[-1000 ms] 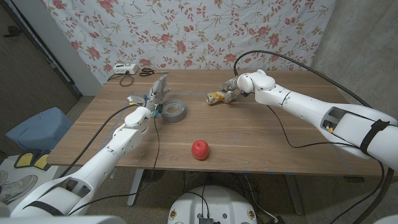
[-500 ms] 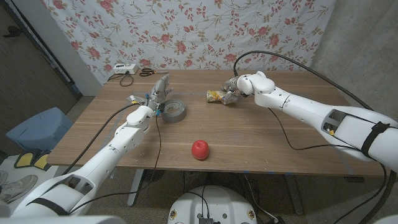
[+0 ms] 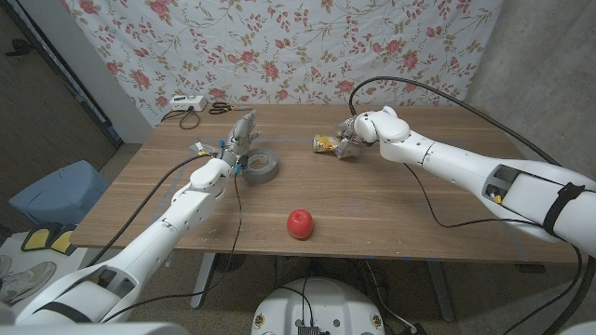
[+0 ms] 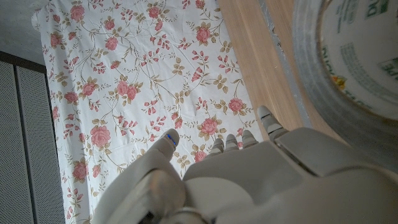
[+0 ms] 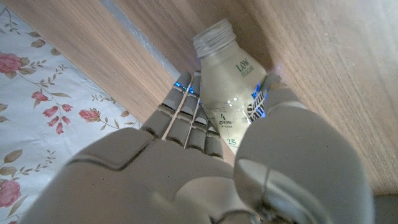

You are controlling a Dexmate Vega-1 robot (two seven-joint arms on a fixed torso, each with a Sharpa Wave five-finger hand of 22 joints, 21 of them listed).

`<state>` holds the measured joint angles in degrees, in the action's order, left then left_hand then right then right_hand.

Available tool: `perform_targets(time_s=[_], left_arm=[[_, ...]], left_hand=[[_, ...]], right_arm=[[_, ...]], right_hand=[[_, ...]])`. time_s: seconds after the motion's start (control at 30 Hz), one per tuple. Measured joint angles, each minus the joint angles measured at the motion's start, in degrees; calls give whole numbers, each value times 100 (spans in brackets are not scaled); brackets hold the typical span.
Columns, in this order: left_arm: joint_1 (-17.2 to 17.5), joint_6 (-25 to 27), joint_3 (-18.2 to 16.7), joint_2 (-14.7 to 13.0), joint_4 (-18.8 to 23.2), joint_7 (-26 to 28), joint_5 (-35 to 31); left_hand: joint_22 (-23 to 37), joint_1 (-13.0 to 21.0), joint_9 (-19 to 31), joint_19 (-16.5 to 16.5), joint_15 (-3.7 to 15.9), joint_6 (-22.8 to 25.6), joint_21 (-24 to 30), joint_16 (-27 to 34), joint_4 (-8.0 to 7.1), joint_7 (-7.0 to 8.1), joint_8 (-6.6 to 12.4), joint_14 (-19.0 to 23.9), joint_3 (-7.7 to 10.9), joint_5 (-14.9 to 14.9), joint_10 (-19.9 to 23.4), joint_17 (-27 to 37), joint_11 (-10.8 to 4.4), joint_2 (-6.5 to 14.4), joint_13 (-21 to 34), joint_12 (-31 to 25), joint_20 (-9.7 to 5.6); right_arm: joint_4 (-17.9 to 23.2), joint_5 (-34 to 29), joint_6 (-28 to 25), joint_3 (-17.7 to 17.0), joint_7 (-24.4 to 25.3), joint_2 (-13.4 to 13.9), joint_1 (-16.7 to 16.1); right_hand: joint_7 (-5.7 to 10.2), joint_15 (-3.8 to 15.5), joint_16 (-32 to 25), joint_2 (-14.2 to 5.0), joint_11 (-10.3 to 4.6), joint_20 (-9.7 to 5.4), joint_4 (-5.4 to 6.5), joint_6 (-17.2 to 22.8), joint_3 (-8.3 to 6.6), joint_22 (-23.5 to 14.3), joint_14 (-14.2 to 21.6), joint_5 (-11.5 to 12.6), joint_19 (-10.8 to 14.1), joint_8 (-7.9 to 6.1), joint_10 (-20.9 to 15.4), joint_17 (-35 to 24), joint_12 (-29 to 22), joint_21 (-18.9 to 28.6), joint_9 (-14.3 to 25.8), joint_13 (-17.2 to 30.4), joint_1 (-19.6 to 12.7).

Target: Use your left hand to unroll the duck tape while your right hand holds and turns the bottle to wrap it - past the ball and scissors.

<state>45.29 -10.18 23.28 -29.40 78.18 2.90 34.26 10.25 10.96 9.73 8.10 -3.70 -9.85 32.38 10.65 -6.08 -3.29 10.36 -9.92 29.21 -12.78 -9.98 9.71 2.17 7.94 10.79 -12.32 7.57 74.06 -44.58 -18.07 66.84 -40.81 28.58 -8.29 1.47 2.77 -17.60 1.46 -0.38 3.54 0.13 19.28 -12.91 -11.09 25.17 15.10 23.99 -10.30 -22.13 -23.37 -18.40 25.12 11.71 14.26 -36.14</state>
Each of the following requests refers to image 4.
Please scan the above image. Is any perforated door panel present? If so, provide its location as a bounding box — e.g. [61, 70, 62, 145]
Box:
[0, 51, 66, 224]

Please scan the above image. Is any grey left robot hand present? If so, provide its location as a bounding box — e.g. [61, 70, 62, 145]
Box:
[91, 105, 398, 224]

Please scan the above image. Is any floral backdrop cloth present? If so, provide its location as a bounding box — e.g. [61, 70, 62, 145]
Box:
[30, 0, 265, 224]

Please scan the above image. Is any grey duct tape roll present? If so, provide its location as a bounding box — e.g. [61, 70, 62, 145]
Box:
[292, 0, 398, 174]

